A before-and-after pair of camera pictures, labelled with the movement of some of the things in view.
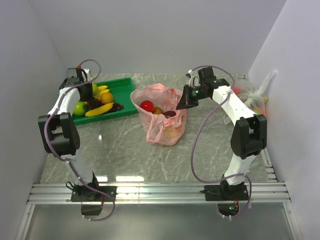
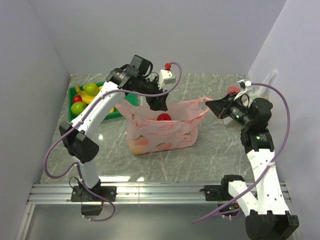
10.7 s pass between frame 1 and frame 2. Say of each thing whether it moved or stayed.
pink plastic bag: moved
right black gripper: moved
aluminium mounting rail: stayed
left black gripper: moved
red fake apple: moved
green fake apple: stayed
